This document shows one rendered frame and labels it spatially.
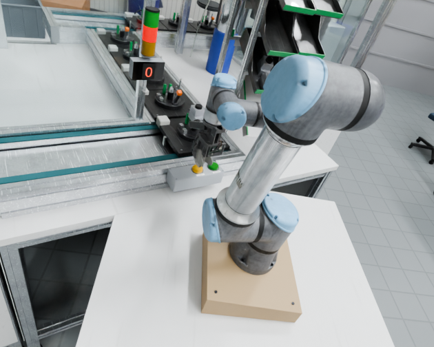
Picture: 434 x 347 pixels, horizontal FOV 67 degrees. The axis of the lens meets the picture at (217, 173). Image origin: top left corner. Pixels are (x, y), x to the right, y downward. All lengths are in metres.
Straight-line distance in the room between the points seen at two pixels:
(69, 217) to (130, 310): 0.38
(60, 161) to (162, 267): 0.53
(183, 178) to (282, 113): 0.69
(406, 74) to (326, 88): 6.21
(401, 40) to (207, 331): 5.93
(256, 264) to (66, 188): 0.64
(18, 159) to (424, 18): 6.03
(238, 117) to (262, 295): 0.51
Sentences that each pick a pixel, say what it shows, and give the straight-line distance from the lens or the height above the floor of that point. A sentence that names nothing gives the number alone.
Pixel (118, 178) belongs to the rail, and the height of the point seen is 0.95.
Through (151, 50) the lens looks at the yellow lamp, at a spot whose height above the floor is 1.28.
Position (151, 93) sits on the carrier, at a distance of 1.65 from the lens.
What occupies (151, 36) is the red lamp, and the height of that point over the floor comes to 1.33.
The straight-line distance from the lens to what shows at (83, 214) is 1.18.
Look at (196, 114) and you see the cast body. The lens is 1.34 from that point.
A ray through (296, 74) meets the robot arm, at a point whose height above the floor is 1.56.
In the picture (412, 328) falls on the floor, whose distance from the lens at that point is 2.62.
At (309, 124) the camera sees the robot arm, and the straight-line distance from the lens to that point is 0.59.
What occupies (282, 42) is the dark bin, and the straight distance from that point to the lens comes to 1.42.
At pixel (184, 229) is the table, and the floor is 0.86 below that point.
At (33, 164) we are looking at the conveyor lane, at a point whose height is 0.92.
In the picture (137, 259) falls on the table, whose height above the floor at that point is 0.86.
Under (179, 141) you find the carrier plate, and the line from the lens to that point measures 1.35.
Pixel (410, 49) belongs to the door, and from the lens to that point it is 6.59.
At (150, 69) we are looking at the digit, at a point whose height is 1.21.
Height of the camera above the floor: 1.74
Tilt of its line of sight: 38 degrees down
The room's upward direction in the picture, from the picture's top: 17 degrees clockwise
